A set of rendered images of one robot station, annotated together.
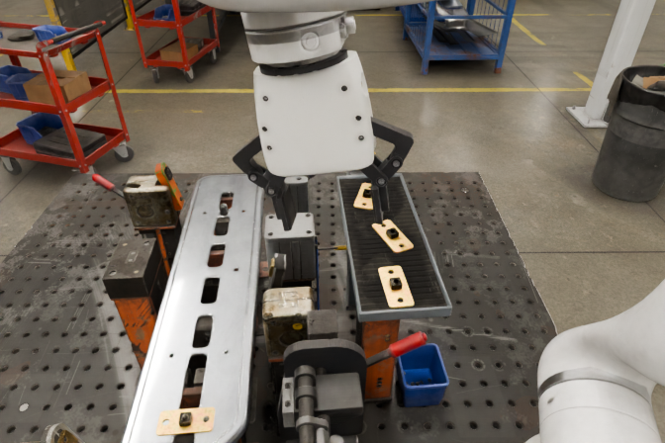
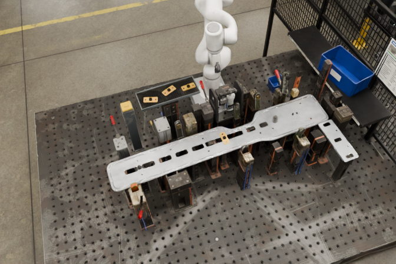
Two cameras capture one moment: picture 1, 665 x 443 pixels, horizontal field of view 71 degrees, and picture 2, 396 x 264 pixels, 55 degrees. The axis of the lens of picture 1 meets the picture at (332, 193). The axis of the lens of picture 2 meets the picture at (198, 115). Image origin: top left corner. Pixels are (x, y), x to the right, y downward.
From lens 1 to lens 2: 204 cm
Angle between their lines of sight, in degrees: 70
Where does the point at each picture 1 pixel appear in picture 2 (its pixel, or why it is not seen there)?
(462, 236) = (91, 115)
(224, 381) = (211, 135)
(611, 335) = not seen: hidden behind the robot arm
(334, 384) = (218, 92)
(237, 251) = (161, 152)
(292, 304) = (190, 116)
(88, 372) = (197, 226)
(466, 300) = not seen: hidden behind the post
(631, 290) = (53, 87)
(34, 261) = not seen: outside the picture
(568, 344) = (204, 52)
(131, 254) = (177, 180)
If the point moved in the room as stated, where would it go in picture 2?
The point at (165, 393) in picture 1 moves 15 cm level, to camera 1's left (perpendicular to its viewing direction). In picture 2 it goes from (219, 146) to (227, 168)
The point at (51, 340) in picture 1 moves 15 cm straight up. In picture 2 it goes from (188, 252) to (187, 244)
